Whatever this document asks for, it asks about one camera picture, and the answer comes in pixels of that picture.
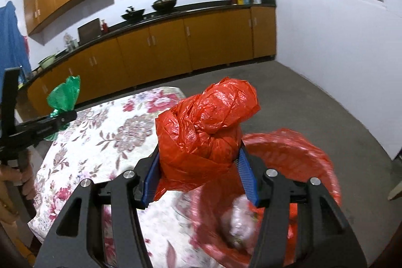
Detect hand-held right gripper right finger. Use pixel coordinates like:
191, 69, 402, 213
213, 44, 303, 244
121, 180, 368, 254
238, 142, 368, 268

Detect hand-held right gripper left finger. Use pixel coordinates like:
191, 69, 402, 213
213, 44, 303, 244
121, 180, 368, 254
34, 147, 162, 268

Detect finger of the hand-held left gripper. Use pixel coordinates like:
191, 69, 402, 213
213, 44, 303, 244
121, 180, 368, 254
19, 124, 68, 149
19, 111, 77, 135

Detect green plastic bag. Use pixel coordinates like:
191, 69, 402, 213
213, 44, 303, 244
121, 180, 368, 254
44, 75, 81, 141

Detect trash bin with red liner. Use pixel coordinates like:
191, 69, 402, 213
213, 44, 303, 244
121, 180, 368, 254
185, 128, 342, 268

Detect red plastic bag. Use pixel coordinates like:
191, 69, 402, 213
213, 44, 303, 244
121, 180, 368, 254
155, 76, 261, 202

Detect person's left hand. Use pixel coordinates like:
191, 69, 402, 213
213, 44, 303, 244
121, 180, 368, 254
0, 158, 36, 217

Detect green pot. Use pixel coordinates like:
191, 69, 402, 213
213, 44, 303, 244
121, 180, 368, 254
38, 55, 58, 69

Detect floral tablecloth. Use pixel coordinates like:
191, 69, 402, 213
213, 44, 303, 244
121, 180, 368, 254
28, 86, 220, 268

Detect blue cloth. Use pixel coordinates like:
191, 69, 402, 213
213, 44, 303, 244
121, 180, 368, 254
0, 1, 32, 75

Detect glass jars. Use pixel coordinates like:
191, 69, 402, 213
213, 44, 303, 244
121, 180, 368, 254
63, 32, 78, 51

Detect dark wooden cutting board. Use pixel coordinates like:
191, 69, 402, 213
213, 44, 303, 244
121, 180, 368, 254
77, 18, 102, 44

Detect wooden chair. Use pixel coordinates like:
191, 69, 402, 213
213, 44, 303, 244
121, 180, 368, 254
13, 224, 41, 262

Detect orange base cabinets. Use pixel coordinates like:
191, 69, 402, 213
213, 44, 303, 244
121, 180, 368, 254
27, 6, 277, 108

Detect black wok with lid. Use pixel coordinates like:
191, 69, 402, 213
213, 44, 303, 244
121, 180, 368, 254
151, 0, 178, 12

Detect black kitchen countertop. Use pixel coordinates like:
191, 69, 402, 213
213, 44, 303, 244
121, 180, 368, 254
17, 0, 277, 93

